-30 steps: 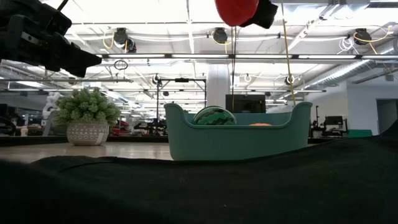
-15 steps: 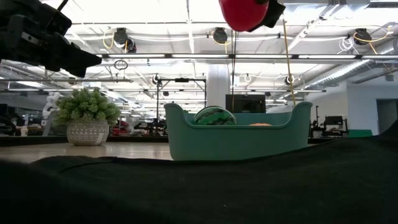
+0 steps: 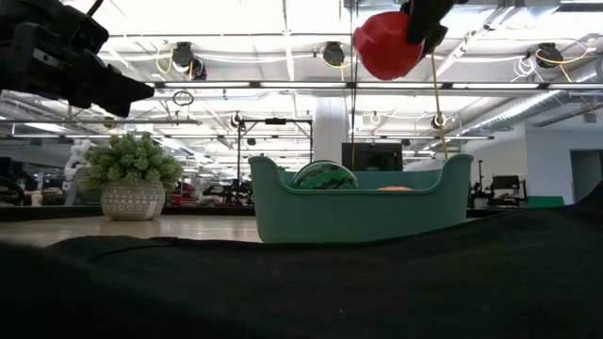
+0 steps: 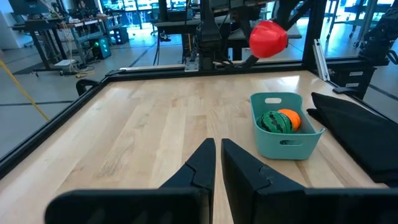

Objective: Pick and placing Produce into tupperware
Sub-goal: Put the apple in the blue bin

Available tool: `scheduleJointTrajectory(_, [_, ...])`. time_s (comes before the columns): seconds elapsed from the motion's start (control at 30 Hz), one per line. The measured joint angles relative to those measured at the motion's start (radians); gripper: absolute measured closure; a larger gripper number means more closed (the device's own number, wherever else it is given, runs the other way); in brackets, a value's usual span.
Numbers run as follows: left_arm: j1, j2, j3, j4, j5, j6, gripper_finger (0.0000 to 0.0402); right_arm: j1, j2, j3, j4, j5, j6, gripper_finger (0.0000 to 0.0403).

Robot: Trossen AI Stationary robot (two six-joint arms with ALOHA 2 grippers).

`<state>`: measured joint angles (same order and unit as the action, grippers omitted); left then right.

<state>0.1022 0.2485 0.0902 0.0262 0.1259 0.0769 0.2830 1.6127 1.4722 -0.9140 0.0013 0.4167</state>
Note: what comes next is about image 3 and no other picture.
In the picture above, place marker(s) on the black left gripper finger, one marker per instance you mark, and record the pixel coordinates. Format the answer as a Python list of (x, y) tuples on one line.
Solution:
[(101, 104), (122, 87)]

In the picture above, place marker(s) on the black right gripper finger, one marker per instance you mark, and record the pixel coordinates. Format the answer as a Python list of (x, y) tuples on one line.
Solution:
[(426, 19), (435, 40)]

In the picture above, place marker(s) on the red toy apple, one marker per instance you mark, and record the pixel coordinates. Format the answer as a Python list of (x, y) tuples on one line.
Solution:
[(384, 49)]

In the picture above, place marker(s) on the orange toy fruit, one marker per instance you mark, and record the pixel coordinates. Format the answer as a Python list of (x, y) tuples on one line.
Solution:
[(395, 188)]

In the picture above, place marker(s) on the green striped toy watermelon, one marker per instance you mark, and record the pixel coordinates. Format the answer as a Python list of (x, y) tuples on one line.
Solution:
[(325, 178)]

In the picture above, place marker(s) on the white humanoid robot figure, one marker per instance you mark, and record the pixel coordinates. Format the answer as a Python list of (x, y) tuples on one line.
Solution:
[(77, 155)]

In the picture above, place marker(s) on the green plant in patterned pot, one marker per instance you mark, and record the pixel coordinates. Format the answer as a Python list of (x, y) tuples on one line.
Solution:
[(132, 181)]

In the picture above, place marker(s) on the black computer case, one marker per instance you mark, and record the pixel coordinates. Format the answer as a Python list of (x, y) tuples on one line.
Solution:
[(372, 155)]

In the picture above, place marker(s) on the black background robot arms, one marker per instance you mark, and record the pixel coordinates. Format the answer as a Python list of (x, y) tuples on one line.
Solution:
[(231, 193)]

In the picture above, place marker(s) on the black background workstation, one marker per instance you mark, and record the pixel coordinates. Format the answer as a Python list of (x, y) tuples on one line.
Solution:
[(505, 188)]

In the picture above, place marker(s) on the teal plastic tub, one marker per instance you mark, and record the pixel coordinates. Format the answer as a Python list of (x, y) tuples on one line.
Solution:
[(358, 214)]

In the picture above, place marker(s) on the green low box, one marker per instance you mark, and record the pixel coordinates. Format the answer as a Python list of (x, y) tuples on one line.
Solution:
[(545, 202)]

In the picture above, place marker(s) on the black folded cloth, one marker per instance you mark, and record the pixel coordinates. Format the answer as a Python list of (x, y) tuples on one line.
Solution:
[(301, 292)]

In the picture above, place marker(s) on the black table frame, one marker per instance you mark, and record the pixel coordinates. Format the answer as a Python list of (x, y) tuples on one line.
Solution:
[(47, 213)]

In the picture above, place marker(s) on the black background stand frame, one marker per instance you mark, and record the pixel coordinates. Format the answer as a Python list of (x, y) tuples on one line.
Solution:
[(275, 121)]

